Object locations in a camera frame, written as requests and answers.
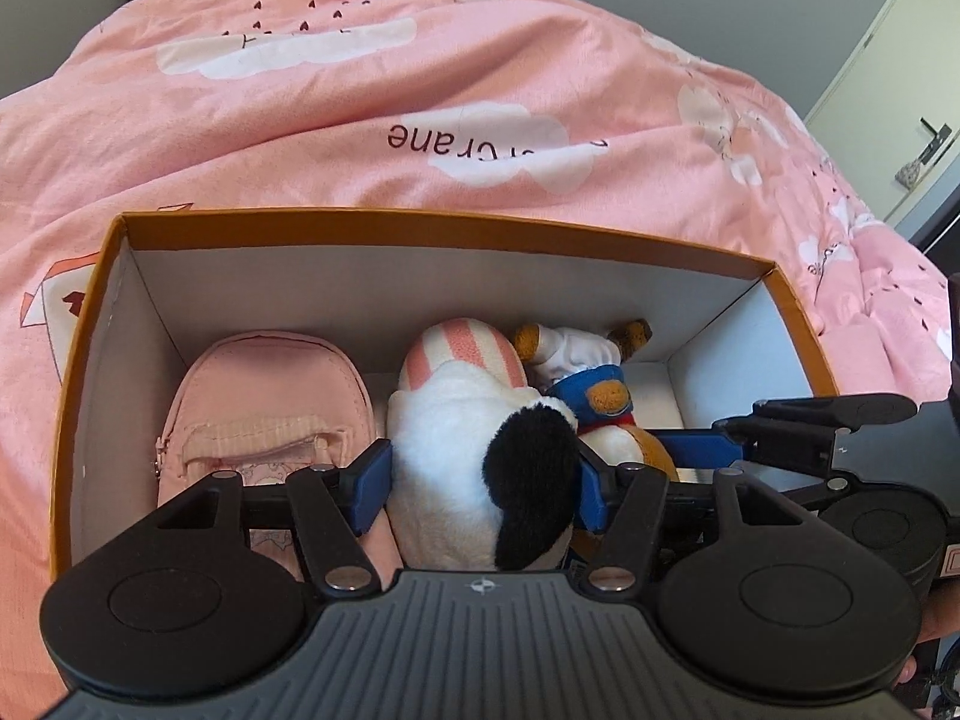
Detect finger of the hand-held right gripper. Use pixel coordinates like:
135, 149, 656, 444
716, 394, 920, 455
658, 426, 831, 479

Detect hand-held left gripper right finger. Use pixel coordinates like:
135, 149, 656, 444
576, 442, 817, 595

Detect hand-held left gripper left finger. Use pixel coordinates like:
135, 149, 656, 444
154, 439, 395, 596

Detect white dog plush black ear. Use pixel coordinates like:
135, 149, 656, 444
386, 319, 582, 572

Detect brown bear plush blue outfit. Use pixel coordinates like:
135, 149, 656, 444
514, 319, 680, 485

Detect pink fabric pouch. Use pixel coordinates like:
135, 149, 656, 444
154, 331, 402, 590

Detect orange cardboard box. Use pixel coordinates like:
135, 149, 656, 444
49, 208, 841, 586

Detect person's right hand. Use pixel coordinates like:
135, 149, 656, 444
898, 586, 960, 691

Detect white door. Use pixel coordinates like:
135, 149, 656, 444
804, 0, 960, 241

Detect pink cloud print blanket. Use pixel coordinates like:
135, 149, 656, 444
0, 0, 957, 720

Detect black door handle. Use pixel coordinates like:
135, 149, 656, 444
919, 118, 948, 166

